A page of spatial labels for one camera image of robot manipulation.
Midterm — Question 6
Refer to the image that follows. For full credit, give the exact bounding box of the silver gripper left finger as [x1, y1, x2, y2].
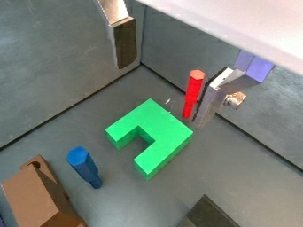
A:
[93, 0, 137, 69]

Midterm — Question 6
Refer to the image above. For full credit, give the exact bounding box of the blue hexagonal peg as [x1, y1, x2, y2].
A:
[67, 146, 101, 189]

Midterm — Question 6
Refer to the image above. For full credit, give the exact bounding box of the green U-shaped block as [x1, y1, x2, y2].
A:
[105, 98, 193, 180]

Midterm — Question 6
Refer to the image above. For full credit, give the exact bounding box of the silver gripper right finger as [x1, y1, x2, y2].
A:
[192, 51, 274, 128]

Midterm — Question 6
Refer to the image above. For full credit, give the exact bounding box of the dark grey fixture block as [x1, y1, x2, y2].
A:
[176, 194, 240, 227]

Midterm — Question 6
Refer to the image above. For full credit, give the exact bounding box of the brown T-shaped block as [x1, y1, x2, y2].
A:
[1, 155, 88, 227]

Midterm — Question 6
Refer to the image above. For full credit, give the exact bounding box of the red hexagonal peg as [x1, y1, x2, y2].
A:
[183, 69, 204, 119]

